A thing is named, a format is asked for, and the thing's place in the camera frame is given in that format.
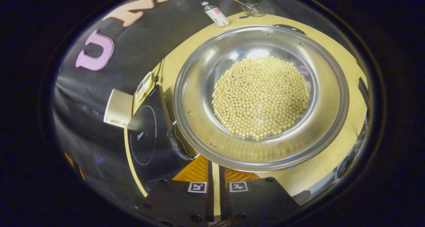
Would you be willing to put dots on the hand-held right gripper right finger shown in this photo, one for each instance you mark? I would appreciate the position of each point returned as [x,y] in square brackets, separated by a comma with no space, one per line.
[222,193]

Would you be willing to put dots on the white plastic bottle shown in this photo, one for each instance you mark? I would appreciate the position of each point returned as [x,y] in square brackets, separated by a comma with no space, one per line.
[216,16]

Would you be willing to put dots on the white box-shaped appliance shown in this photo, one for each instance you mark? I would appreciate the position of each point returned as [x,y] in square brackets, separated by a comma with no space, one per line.
[118,109]

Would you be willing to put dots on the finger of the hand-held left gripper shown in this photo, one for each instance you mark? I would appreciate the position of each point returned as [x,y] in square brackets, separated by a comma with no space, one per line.
[73,165]

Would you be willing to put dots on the wooden stick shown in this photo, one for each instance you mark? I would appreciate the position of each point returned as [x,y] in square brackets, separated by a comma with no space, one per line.
[238,1]

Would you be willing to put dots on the white divided dish of beans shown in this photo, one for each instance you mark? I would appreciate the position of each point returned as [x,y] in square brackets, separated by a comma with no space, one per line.
[144,85]

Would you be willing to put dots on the black backdrop cloth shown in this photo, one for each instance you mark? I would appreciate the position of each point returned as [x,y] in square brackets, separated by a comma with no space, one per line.
[132,47]

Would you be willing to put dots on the pile of soybeans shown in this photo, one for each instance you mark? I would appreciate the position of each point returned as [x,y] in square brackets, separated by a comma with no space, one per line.
[260,99]

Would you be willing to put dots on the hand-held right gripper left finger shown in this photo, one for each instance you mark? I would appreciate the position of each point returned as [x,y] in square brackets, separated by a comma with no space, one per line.
[211,193]

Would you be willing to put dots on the black induction cooktop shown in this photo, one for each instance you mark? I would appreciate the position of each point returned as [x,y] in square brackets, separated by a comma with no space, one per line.
[146,140]

